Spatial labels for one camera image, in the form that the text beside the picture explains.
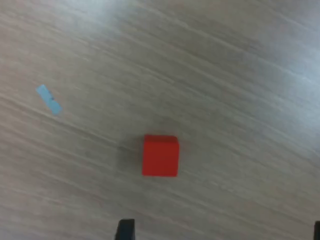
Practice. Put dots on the light blue tape piece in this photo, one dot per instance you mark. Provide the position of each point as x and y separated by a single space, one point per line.
48 100

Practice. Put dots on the red cube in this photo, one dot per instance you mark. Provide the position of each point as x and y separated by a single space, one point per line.
160 156

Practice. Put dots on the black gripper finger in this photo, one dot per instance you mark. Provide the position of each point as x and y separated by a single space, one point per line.
125 231
317 231

